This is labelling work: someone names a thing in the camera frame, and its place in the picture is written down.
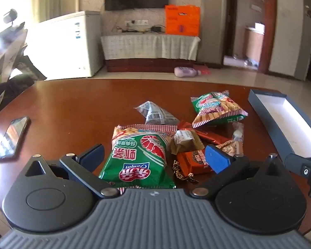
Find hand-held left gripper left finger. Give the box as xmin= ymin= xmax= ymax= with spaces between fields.
xmin=24 ymin=143 xmax=120 ymax=200

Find clear candy packet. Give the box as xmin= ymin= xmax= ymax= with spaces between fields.
xmin=232 ymin=122 xmax=245 ymax=156

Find dark wooden door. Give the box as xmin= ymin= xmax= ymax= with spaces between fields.
xmin=224 ymin=0 xmax=235 ymax=57

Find green shrimp cracker bag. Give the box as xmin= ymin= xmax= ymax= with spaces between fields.
xmin=98 ymin=124 xmax=177 ymax=189

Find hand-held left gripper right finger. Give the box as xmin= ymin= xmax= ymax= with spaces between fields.
xmin=189 ymin=144 xmax=287 ymax=200

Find brown patterned snack packet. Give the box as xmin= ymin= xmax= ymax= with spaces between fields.
xmin=218 ymin=139 xmax=243 ymax=157

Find grey tray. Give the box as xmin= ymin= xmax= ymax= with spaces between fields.
xmin=248 ymin=89 xmax=311 ymax=161

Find orange snack packet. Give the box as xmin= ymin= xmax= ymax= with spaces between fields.
xmin=176 ymin=149 xmax=214 ymax=175

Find clear grey printed packet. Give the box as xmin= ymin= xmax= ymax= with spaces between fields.
xmin=134 ymin=101 xmax=180 ymax=125

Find wall power outlets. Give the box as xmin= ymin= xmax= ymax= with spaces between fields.
xmin=124 ymin=19 xmax=149 ymax=27

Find purple plastic bottle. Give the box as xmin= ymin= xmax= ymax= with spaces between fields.
xmin=174 ymin=66 xmax=201 ymax=78

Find dark wooden television cabinet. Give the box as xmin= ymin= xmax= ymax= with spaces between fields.
xmin=105 ymin=57 xmax=197 ymax=73

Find red snack wrapper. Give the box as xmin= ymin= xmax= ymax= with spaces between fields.
xmin=177 ymin=121 xmax=230 ymax=146

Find black smartphone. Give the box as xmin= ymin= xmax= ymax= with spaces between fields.
xmin=0 ymin=116 xmax=31 ymax=160

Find beige pastry packet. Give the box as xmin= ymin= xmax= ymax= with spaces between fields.
xmin=170 ymin=129 xmax=205 ymax=154

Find white chest freezer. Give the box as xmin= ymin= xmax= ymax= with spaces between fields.
xmin=28 ymin=10 xmax=104 ymax=79

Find wooden kitchen cabinet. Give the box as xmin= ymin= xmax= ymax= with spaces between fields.
xmin=244 ymin=23 xmax=265 ymax=64

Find orange cardboard box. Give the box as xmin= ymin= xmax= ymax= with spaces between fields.
xmin=165 ymin=5 xmax=200 ymax=37

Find green bag with yellow crackers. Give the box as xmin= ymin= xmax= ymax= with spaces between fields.
xmin=191 ymin=90 xmax=249 ymax=129

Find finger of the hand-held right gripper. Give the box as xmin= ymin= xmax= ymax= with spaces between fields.
xmin=284 ymin=152 xmax=311 ymax=173

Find pale patterned cabinet cloth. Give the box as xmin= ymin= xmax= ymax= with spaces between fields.
xmin=101 ymin=34 xmax=201 ymax=61

